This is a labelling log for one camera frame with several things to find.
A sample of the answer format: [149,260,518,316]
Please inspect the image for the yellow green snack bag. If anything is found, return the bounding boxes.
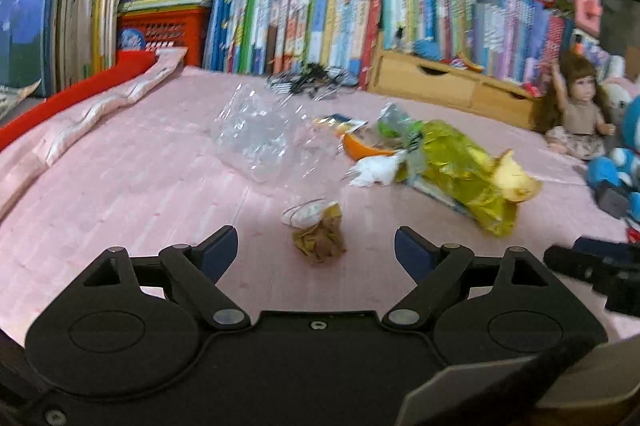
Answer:
[376,104,542,237]

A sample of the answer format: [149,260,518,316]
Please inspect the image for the brown paper wad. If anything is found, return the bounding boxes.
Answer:
[292,201,346,263]

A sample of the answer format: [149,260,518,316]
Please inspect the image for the clear plastic bag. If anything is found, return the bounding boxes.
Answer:
[213,83,340,186]

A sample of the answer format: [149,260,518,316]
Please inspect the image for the row of books on organizer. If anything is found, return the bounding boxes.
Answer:
[378,0,564,97]

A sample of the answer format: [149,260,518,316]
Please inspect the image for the row of upright books centre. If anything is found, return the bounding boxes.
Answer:
[202,0,382,89]

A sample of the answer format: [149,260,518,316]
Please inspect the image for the upright books beside blue book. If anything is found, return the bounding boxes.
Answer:
[52,0,118,93]

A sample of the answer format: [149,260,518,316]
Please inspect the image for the blue Doraemon plush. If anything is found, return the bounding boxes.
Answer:
[587,97,639,229]

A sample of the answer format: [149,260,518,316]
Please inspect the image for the white crumpled tissue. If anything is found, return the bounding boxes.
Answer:
[345,152,406,187]

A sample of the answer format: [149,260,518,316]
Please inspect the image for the pink folded quilt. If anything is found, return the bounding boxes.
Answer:
[0,46,189,222]

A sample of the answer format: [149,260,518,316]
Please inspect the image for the brown haired doll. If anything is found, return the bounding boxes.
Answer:
[533,51,615,161]

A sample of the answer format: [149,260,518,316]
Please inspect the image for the colourful snack wrapper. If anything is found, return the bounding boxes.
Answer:
[314,114,368,135]

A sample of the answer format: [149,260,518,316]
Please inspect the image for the wooden drawer organizer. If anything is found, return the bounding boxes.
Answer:
[368,36,536,130]

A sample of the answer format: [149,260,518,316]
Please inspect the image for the red mat edge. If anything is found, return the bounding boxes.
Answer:
[0,51,157,151]

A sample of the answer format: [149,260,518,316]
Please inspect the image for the red plastic basket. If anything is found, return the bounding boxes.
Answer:
[117,8,210,67]

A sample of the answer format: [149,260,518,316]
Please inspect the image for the open magazine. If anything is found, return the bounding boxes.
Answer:
[0,80,41,120]

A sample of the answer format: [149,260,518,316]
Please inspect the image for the large blue book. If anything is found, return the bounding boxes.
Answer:
[1,0,56,97]

